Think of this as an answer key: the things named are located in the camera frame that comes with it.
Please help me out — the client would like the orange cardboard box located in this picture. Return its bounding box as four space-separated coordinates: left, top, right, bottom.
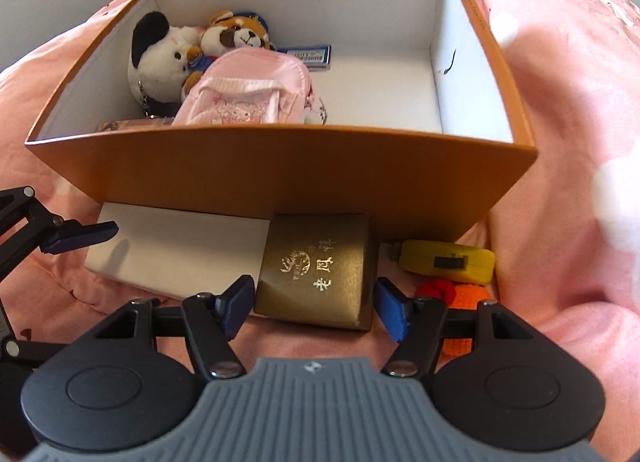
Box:
24 0 538 247

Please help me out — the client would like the white plush dog keychain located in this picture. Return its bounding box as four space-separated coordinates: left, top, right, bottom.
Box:
126 10 203 119

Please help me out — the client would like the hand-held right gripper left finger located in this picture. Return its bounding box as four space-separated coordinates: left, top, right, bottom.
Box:
95 274 256 380

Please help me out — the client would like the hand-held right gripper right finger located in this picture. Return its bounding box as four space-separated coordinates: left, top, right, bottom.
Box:
375 277 543 377

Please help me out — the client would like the small blue white box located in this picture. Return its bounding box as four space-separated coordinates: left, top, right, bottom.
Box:
275 44 333 73

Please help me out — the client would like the pink printed blanket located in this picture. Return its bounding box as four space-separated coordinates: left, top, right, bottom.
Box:
0 0 640 462

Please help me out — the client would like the yellow tape measure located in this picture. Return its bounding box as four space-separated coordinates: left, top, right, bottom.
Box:
389 239 497 285

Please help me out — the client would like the pink mini backpack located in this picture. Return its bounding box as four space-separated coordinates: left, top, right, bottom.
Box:
170 48 328 127

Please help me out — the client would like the orange red knitted toy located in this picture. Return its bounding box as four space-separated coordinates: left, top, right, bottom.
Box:
414 279 493 355

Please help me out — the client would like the brown plush bear blue outfit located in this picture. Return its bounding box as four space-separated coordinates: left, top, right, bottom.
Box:
182 10 275 87

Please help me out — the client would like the pink printed pouch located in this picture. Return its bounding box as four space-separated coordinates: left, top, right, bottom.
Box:
95 118 173 131

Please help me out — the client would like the gold jewelry box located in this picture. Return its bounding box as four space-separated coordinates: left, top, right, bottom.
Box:
252 213 378 333

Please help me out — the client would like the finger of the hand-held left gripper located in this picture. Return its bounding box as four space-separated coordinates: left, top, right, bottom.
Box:
0 186 120 287
0 292 76 370

